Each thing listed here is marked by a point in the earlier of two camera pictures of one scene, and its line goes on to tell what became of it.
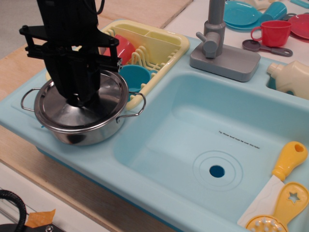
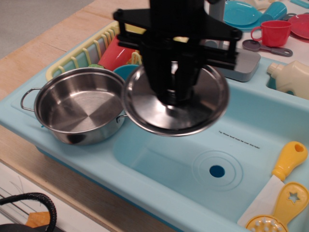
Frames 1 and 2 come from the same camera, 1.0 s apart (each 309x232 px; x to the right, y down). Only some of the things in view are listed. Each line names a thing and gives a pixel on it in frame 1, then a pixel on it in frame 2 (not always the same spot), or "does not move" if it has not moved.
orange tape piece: (37, 219) does not move
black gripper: (62, 47) -> (185, 28)
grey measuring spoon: (254, 45) does not move
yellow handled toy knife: (265, 201) does not move
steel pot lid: (107, 102) -> (145, 107)
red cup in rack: (125, 49) does not move
